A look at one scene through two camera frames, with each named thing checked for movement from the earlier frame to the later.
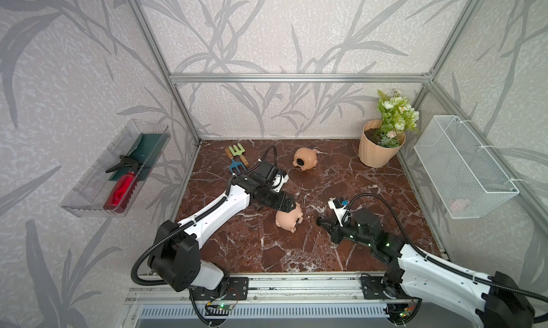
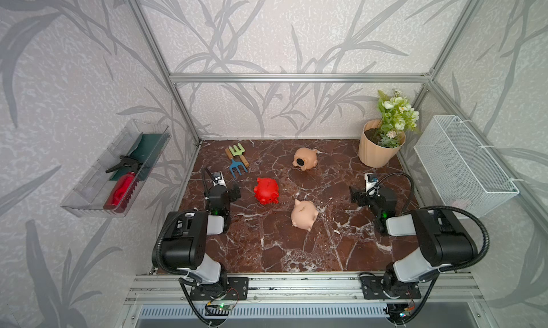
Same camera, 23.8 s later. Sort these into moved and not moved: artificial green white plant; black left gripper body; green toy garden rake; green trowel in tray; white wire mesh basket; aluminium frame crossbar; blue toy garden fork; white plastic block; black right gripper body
Moved: white plastic block; black left gripper body; black right gripper body
Not moved: white wire mesh basket; blue toy garden fork; aluminium frame crossbar; artificial green white plant; green toy garden rake; green trowel in tray
